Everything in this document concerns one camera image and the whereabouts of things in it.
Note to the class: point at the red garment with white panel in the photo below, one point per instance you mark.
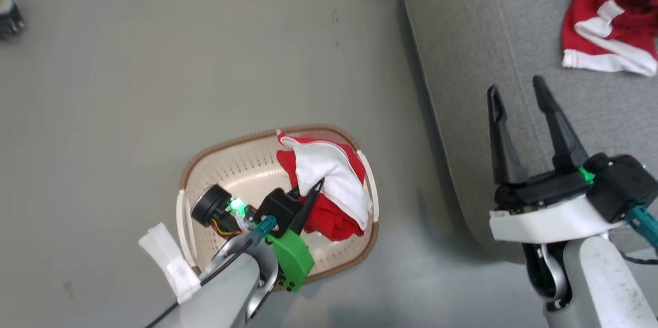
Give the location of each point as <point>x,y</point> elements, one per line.
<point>329,168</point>

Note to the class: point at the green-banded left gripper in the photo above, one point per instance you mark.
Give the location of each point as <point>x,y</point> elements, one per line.
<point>293,261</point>

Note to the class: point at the white tape label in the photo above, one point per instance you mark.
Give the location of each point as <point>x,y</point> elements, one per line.
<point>169,261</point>

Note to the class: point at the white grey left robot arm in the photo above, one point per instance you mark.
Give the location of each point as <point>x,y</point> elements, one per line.
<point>226,292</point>

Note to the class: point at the cream perforated laundry basket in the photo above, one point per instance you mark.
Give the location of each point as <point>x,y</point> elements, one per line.
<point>236,168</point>

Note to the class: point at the grey fabric sofa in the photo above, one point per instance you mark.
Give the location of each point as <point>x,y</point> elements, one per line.
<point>488,60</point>

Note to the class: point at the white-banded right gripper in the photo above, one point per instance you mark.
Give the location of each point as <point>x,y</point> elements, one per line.
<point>550,220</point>

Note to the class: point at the red garment with white trim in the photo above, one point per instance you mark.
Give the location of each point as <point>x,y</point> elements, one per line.
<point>591,14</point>

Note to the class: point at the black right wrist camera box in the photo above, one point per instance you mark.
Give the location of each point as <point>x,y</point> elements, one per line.
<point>624,184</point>

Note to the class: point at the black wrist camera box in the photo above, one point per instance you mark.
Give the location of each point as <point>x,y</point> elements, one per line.
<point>277,205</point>
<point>624,184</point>

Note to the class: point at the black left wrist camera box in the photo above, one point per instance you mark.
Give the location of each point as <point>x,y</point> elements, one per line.
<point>277,205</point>

